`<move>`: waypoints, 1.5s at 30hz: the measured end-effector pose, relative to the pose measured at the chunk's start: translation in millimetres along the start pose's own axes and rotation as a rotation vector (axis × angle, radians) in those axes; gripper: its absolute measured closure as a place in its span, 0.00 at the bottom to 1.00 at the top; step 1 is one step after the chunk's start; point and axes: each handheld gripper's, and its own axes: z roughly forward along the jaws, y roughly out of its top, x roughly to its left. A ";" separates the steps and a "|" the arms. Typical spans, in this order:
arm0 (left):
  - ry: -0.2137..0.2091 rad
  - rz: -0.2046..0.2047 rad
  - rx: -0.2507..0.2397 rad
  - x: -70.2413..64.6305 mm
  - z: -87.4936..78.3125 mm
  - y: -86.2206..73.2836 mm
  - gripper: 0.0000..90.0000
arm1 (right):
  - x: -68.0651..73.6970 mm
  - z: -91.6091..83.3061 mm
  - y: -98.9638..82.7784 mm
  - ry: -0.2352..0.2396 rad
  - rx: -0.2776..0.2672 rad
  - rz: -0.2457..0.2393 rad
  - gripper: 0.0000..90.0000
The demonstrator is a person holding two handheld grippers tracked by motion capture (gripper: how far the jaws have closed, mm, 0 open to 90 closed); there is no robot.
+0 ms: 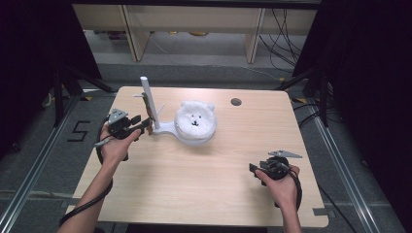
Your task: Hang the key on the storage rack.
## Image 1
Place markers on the person's right hand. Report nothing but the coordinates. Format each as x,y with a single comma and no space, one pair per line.
283,191

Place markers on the aluminium floor rail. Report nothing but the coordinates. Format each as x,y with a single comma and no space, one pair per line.
343,174
35,168

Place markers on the white stand with bowl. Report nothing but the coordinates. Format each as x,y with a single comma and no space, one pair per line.
165,128

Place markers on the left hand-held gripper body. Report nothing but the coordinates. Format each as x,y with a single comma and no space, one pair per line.
118,124

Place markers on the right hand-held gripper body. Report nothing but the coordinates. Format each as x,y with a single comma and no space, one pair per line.
275,166

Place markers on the black metal stand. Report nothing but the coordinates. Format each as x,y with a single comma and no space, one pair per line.
59,97
324,97

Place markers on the light wooden desk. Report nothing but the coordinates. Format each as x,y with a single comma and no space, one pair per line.
194,17

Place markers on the white fluffy bear pouch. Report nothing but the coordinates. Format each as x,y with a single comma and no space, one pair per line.
195,118

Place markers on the black curtain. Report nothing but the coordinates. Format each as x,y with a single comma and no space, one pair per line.
372,81
39,48

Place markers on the person's left hand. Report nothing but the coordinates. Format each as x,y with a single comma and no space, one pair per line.
115,150

